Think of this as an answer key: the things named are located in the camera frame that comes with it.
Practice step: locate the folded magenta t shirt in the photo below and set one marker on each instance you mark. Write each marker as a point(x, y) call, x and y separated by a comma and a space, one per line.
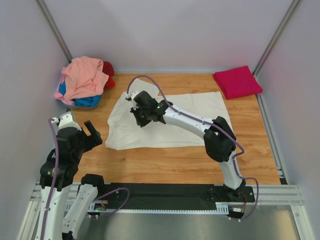
point(237, 83)

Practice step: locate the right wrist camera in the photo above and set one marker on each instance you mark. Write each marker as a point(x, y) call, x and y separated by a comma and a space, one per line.
point(138, 98)

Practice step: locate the pink t shirt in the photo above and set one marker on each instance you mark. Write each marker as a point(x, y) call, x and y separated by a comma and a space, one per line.
point(61, 91)

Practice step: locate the peach t shirt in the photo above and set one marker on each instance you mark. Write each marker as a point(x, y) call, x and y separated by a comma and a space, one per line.
point(84, 77)

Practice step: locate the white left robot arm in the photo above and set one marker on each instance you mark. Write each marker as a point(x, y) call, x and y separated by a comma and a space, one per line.
point(56, 179)

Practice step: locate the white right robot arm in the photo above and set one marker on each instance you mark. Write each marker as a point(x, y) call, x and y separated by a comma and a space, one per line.
point(219, 140)

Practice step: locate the blue t shirt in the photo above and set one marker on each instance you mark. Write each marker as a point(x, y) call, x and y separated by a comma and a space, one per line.
point(91, 101)

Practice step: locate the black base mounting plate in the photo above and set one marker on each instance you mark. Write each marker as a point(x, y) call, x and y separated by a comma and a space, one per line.
point(173, 196)

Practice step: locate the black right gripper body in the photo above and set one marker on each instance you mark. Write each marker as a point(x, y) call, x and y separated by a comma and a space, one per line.
point(143, 117)

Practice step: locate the slotted white cable duct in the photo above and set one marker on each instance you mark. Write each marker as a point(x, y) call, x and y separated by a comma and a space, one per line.
point(219, 209)

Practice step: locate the dark red t shirt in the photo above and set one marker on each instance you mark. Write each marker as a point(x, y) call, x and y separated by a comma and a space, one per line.
point(108, 70)

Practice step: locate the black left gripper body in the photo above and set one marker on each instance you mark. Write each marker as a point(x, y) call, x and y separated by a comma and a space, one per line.
point(86, 142)

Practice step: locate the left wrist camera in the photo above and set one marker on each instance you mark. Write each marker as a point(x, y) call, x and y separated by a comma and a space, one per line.
point(67, 120)

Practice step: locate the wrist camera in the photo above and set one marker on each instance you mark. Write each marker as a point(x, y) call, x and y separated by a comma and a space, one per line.
point(138, 98)
point(67, 120)

